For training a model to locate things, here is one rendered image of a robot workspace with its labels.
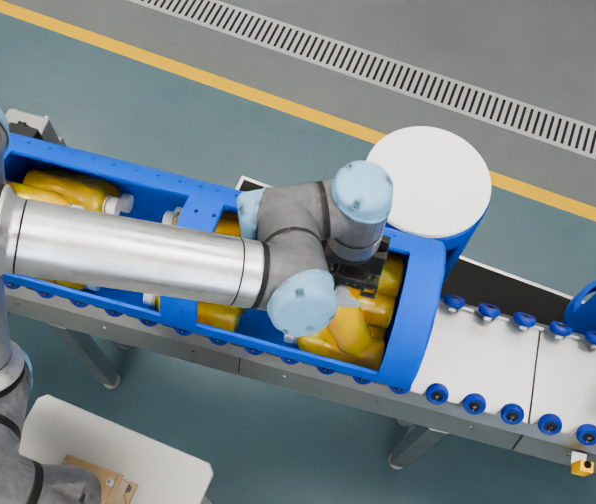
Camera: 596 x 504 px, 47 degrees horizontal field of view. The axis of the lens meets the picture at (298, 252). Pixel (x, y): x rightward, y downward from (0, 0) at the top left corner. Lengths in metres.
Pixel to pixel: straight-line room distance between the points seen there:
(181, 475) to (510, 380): 0.70
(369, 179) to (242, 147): 1.95
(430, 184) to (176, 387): 1.24
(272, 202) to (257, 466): 1.58
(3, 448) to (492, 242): 2.04
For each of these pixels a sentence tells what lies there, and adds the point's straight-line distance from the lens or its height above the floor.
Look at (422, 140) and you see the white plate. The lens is 1.57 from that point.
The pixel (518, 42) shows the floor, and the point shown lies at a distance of 3.29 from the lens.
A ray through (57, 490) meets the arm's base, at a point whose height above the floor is 1.30.
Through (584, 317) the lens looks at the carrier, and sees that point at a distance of 1.89.
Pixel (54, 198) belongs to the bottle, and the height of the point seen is 1.17.
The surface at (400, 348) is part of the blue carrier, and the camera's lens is 1.19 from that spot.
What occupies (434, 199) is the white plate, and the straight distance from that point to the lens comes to 1.50.
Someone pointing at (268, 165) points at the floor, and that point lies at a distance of 2.72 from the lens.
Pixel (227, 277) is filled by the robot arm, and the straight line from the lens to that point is 0.72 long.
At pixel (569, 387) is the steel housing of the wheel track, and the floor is 0.93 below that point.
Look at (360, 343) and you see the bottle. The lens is 1.26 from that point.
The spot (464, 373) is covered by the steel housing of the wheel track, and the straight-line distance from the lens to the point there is 1.48.
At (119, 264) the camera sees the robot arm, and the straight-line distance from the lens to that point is 0.70.
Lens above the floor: 2.30
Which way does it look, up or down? 65 degrees down
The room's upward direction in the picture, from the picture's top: 5 degrees clockwise
